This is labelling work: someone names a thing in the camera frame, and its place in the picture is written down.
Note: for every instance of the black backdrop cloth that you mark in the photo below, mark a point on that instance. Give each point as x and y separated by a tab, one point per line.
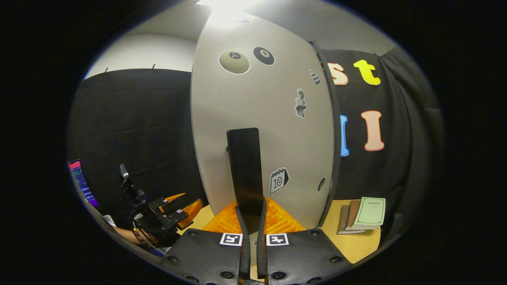
138	118

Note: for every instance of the green book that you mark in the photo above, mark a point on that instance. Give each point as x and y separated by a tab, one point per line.
370	211

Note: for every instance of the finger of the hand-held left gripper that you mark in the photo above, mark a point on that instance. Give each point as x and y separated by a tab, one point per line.
182	217
166	202

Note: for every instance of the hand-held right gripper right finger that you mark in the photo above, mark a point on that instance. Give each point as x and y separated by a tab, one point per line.
305	253

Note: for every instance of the computer monitor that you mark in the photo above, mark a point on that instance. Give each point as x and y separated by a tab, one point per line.
81	182

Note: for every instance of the grey book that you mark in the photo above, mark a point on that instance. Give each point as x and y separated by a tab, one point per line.
342	221

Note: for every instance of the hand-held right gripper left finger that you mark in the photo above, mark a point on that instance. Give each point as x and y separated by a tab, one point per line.
206	253

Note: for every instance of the brown book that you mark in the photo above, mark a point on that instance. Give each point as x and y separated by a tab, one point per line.
353	213

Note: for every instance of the grey cabinet door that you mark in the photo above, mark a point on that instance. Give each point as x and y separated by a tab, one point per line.
222	118

